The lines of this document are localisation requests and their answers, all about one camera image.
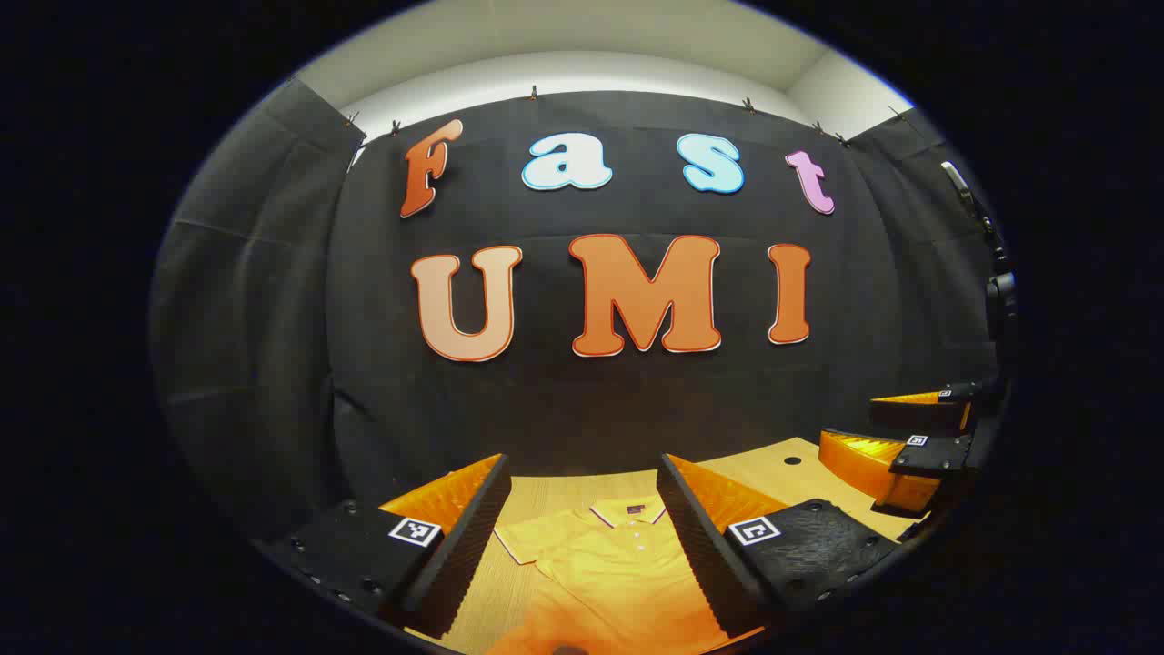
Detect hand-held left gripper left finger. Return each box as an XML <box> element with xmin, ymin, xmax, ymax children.
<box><xmin>253</xmin><ymin>452</ymin><xmax>513</xmax><ymax>640</ymax></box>

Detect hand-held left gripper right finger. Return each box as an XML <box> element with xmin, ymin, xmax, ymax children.
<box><xmin>655</xmin><ymin>452</ymin><xmax>903</xmax><ymax>640</ymax></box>

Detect orange polo T-shirt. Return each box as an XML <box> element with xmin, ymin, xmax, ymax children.
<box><xmin>482</xmin><ymin>496</ymin><xmax>765</xmax><ymax>655</ymax></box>

